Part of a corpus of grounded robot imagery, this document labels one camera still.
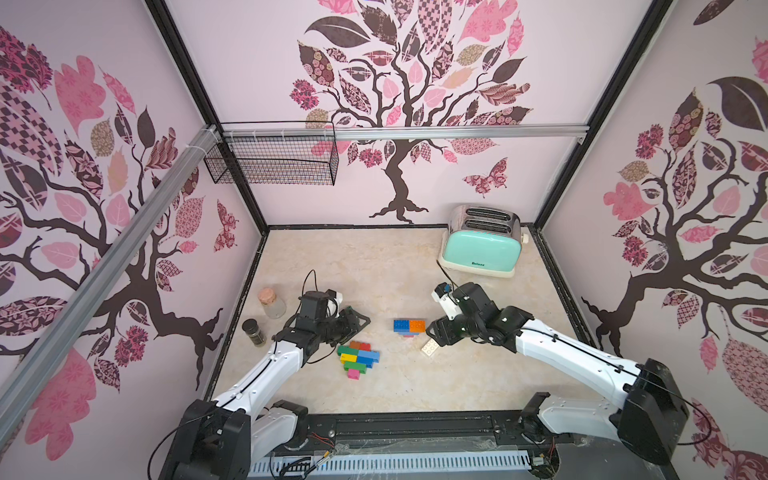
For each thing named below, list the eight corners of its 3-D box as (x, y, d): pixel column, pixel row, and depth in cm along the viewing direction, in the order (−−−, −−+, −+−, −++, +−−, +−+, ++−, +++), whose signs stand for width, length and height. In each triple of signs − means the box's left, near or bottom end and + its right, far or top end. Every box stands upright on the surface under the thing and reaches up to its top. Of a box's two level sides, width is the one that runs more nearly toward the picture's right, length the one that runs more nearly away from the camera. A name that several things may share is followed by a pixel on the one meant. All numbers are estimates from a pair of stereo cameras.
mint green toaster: (442, 277, 106) (450, 245, 93) (437, 236, 120) (442, 203, 106) (515, 277, 106) (532, 245, 93) (501, 236, 120) (515, 203, 106)
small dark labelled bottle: (253, 349, 88) (243, 337, 82) (252, 332, 91) (241, 320, 85) (266, 344, 89) (256, 333, 82) (264, 328, 92) (254, 316, 86)
